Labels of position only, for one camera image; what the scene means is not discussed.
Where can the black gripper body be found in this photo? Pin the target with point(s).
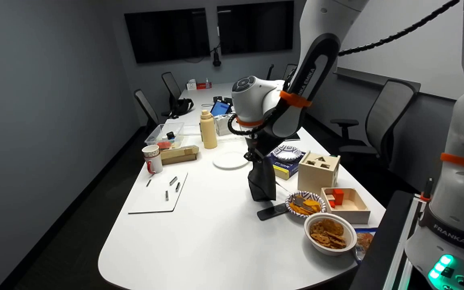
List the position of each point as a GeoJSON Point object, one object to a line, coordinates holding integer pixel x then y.
{"type": "Point", "coordinates": [259, 147]}

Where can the black cloth rag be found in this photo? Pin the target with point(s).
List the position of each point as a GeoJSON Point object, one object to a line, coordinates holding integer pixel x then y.
{"type": "Point", "coordinates": [262, 182]}

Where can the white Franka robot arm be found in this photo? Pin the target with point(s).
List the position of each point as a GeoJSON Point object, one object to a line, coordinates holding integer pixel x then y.
{"type": "Point", "coordinates": [256, 97]}

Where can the blue yellow book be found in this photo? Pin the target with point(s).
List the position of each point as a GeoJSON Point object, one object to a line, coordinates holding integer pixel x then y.
{"type": "Point", "coordinates": [282, 170]}

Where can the white round flat plate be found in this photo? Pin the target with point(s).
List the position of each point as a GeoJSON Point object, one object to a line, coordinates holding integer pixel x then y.
{"type": "Point", "coordinates": [230, 162]}

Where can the blue patterned paper bowl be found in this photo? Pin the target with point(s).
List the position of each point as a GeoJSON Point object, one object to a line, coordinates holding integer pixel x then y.
{"type": "Point", "coordinates": [286, 153]}

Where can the metal fork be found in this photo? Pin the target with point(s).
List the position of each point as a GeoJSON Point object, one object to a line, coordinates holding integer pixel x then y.
{"type": "Point", "coordinates": [282, 189]}

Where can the grey remote control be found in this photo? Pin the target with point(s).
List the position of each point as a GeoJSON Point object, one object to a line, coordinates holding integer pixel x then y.
{"type": "Point", "coordinates": [272, 211]}

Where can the tan plastic bottle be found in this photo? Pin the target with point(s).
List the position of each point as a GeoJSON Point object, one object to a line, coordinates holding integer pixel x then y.
{"type": "Point", "coordinates": [207, 131]}

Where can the blue screen tablet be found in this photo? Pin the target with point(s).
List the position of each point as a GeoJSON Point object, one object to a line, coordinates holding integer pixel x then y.
{"type": "Point", "coordinates": [220, 108]}

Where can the wooden shape sorter box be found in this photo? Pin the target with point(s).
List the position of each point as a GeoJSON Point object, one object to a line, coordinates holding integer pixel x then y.
{"type": "Point", "coordinates": [317, 174]}

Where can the orange tortilla chips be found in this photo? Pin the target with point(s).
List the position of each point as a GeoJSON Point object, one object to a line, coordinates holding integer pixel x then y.
{"type": "Point", "coordinates": [306, 207]}

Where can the brown rectangular box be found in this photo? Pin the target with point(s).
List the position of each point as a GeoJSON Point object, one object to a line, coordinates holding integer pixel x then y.
{"type": "Point", "coordinates": [178, 155]}

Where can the small grey stick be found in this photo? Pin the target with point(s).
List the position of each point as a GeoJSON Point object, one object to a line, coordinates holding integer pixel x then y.
{"type": "Point", "coordinates": [166, 195]}
{"type": "Point", "coordinates": [148, 182]}
{"type": "Point", "coordinates": [172, 181]}
{"type": "Point", "coordinates": [177, 187]}

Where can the red wooden block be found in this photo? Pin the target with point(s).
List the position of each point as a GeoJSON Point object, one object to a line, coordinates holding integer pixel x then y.
{"type": "Point", "coordinates": [332, 202]}
{"type": "Point", "coordinates": [338, 194]}

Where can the small red box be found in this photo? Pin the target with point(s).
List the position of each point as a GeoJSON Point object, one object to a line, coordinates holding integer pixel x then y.
{"type": "Point", "coordinates": [203, 84]}

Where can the black bag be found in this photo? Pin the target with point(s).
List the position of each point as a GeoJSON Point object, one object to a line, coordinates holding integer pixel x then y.
{"type": "Point", "coordinates": [180, 107]}

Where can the small white box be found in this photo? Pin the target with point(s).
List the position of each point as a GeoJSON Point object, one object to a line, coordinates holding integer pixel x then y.
{"type": "Point", "coordinates": [190, 84]}

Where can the brown pretzel crisps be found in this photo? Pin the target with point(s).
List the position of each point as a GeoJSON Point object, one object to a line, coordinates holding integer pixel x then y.
{"type": "Point", "coordinates": [327, 234]}

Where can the clear plastic container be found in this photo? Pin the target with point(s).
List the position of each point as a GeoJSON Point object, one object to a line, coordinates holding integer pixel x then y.
{"type": "Point", "coordinates": [159, 131]}

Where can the open wooden tray box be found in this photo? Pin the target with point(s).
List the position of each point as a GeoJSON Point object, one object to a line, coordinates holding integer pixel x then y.
{"type": "Point", "coordinates": [356, 207]}

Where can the white flat board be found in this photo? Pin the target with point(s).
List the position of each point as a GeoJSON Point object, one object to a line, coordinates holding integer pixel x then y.
{"type": "Point", "coordinates": [153, 202]}

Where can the black mesh conference chair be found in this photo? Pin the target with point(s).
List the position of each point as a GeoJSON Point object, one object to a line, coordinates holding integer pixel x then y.
{"type": "Point", "coordinates": [145, 105]}
{"type": "Point", "coordinates": [170, 84]}

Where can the white round bowl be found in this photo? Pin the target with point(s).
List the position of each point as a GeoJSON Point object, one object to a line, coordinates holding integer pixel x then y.
{"type": "Point", "coordinates": [349, 236]}

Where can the blue snack bag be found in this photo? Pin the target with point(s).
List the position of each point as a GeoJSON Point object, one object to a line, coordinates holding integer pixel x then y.
{"type": "Point", "coordinates": [364, 242]}

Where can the grey office armchair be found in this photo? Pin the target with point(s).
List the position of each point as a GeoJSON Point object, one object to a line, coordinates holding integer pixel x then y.
{"type": "Point", "coordinates": [390, 113]}

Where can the black conference camera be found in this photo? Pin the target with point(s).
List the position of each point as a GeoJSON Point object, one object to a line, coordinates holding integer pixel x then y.
{"type": "Point", "coordinates": [216, 57]}

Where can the black wall screen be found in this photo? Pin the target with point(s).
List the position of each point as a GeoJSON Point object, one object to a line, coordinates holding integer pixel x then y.
{"type": "Point", "coordinates": [167, 34]}
{"type": "Point", "coordinates": [256, 26]}

